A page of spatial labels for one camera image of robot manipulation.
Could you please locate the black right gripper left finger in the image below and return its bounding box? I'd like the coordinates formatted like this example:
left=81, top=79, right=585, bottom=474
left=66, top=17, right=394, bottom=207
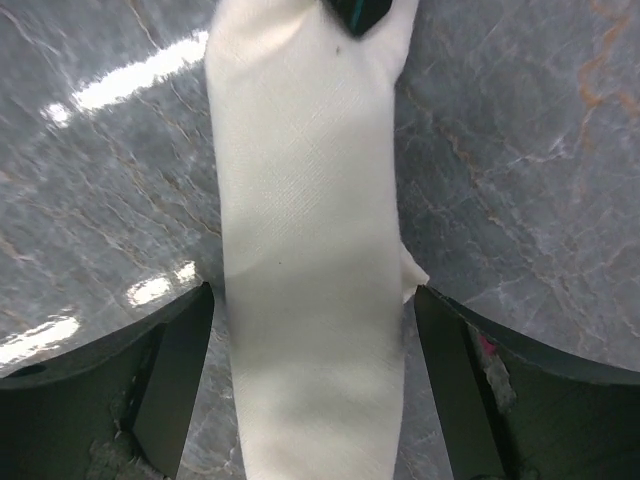
left=1, top=283, right=214, bottom=479

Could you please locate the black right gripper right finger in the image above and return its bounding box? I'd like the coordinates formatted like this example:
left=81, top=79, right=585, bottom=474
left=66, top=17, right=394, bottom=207
left=414, top=287, right=639, bottom=479

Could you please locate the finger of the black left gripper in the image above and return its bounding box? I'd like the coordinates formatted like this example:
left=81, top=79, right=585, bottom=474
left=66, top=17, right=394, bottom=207
left=323, top=0, right=393, bottom=39

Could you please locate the white cloth napkin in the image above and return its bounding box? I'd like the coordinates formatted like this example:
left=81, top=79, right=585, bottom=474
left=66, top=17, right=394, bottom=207
left=205, top=1, right=428, bottom=479

